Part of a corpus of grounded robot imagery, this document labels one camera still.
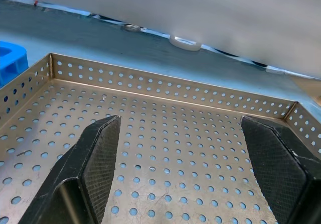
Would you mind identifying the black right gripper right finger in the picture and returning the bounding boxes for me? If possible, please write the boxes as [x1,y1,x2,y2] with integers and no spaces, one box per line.
[240,115,321,224]

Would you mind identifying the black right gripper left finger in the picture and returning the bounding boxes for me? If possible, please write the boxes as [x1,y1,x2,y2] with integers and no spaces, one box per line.
[19,115,121,224]

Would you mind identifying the blue compartment tray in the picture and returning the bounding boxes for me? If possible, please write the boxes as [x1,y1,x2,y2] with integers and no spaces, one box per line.
[0,40,28,89]

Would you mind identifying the brown cardboard sheet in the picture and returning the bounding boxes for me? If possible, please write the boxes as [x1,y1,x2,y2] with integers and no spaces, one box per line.
[292,77,321,101]

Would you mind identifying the perforated metal tray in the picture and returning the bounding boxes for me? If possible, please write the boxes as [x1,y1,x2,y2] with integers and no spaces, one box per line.
[0,52,321,224]

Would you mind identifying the blue table cover sheet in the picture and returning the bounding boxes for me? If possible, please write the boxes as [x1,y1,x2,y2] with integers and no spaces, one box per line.
[0,0,321,124]

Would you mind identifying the white tape roll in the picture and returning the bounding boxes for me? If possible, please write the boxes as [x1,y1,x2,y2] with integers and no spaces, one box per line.
[169,35,201,51]

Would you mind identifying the white backdrop sheet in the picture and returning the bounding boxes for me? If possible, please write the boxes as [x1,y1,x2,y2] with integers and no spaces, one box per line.
[0,0,321,80]

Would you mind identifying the small metal ring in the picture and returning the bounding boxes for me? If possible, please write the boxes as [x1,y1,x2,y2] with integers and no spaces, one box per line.
[121,24,142,33]

